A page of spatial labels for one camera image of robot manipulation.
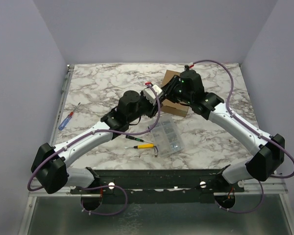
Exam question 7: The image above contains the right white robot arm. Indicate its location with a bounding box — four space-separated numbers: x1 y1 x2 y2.
161 70 285 191

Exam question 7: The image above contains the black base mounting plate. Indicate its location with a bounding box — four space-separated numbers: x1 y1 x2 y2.
70 168 245 205

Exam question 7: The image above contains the aluminium frame rail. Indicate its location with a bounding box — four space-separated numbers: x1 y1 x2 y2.
19 179 294 235

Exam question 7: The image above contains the yellow handled screwdriver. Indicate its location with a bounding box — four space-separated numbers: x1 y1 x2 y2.
125 143 155 149

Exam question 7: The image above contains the clear plastic screw organizer box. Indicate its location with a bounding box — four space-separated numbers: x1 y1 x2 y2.
150 115 185 157

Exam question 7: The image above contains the black green precision screwdriver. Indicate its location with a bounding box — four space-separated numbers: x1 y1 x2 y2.
125 135 145 142

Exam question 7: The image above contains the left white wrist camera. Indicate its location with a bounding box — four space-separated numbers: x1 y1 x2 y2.
143 82 164 105

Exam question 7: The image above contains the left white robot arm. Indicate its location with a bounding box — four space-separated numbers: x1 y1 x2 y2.
27 85 163 194

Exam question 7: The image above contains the red blue screwdriver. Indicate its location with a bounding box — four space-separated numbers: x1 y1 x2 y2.
58 102 81 131

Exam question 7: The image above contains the brown cardboard express box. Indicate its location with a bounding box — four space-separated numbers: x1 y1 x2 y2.
161 70 189 117

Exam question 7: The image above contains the small metal hex key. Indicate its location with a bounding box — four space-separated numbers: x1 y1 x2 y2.
154 145 159 157

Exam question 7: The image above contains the left side metal rail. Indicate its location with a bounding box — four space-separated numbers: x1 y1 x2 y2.
49 65 75 146

